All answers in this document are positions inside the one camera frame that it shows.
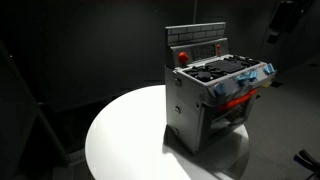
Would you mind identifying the purple and black clamp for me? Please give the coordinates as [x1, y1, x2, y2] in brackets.
[293, 149, 320, 174]

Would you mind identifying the blue stove knob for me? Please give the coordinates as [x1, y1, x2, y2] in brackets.
[212, 81, 231, 98]
[263, 63, 276, 76]
[234, 73, 249, 87]
[247, 70, 258, 83]

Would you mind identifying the black mounted equipment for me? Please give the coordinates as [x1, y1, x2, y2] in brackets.
[266, 0, 314, 44]

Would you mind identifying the grey toy kitchen stove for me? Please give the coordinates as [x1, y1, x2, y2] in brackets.
[164, 21, 278, 156]

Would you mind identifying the white round pedestal table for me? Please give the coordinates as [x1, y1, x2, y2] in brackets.
[84, 83, 251, 180]

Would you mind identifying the orange oven door handle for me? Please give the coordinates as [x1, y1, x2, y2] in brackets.
[216, 88, 259, 113]

